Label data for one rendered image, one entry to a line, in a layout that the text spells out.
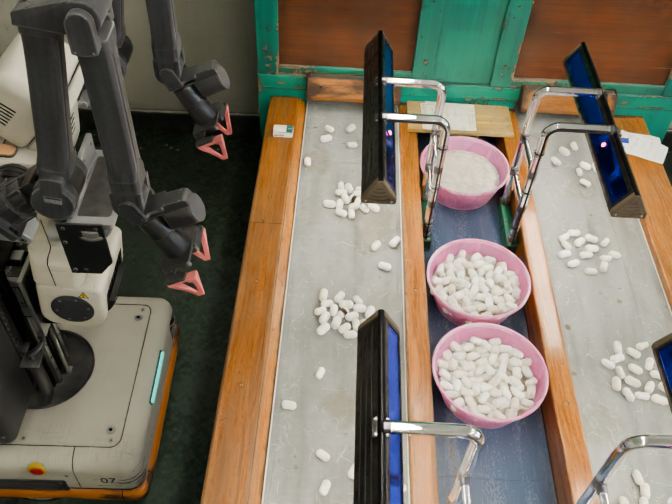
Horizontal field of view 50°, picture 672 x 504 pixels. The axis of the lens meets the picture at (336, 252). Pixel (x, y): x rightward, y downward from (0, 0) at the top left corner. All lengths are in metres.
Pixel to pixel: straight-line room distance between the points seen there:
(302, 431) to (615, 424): 0.70
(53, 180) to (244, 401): 0.63
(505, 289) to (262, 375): 0.68
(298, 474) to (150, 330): 0.96
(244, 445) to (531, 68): 1.47
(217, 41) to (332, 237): 1.47
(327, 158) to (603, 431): 1.09
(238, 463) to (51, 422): 0.84
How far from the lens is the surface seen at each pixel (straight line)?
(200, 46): 3.23
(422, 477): 1.54
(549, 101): 2.40
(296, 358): 1.69
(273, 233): 1.92
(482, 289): 1.88
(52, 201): 1.38
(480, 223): 2.14
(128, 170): 1.31
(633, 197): 1.69
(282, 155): 2.15
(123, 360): 2.31
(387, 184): 1.58
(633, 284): 2.03
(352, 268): 1.87
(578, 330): 1.87
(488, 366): 1.73
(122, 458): 2.15
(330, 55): 2.31
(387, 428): 1.18
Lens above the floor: 2.15
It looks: 48 degrees down
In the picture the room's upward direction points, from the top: 3 degrees clockwise
